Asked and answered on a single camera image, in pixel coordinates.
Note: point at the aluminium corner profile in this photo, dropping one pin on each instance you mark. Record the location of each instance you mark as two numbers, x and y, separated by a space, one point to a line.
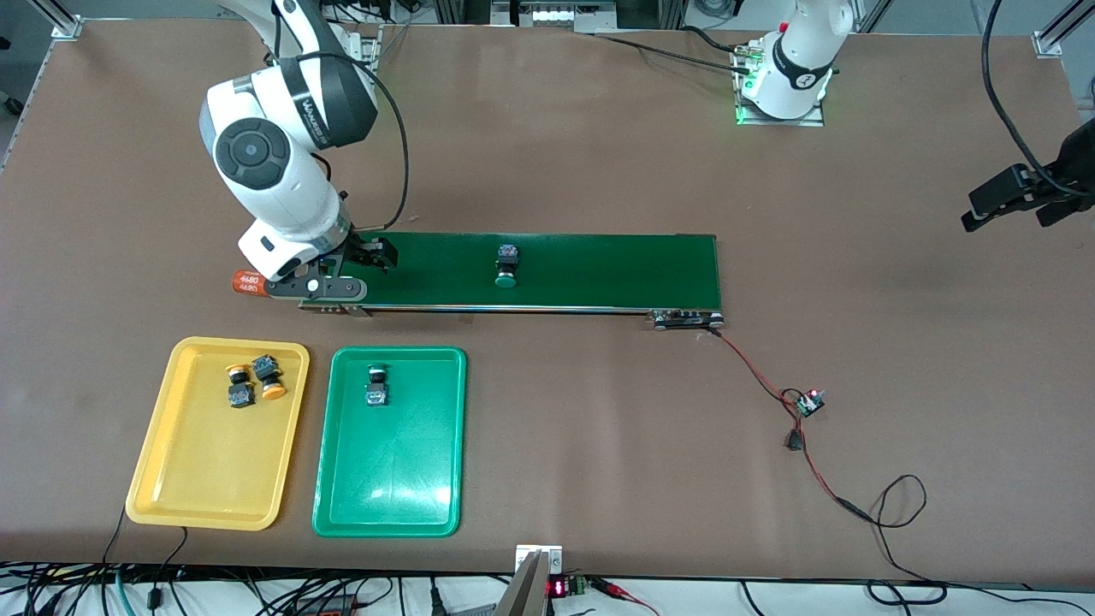
1056 38
64 26

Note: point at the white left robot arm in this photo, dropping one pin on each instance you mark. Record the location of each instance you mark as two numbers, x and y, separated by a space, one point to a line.
800 68

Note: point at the red clip test lead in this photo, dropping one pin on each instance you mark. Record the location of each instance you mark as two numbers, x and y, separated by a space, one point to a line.
612 587

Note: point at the aluminium camera bracket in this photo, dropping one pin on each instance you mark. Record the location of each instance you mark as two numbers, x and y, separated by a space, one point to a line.
537 560

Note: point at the green plastic tray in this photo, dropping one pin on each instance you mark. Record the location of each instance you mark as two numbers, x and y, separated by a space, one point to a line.
389 462

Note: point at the small green circuit board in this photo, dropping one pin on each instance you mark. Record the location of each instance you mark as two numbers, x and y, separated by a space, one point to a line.
809 403

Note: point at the red LED display module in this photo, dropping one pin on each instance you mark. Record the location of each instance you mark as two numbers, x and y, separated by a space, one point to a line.
558 588

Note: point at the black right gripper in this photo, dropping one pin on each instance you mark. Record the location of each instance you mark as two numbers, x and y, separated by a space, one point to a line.
356 249

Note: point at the yellow plastic tray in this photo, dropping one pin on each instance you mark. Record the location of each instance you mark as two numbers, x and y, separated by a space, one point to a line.
205 462

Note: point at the orange cylinder white print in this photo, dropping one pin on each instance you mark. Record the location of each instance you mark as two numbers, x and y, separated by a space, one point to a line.
248 282

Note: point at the yellow push button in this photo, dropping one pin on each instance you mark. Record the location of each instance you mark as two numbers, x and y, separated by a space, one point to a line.
242 395
274 392

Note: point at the green push button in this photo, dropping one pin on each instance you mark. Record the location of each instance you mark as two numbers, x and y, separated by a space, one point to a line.
377 395
507 279

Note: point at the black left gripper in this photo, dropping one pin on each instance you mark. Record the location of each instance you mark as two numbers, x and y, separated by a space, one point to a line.
1076 161

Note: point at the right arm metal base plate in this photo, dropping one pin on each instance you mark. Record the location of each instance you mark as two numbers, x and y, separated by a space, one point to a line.
369 47

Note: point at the metal frame with light strip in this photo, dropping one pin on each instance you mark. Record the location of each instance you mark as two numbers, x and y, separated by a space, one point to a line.
556 15

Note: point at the green conveyor belt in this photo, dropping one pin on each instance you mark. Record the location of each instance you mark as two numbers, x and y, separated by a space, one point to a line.
599 265

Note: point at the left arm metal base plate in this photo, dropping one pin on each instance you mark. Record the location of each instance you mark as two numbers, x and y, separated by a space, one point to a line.
778 121

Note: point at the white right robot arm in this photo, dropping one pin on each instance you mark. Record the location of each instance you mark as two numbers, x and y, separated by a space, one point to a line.
282 171

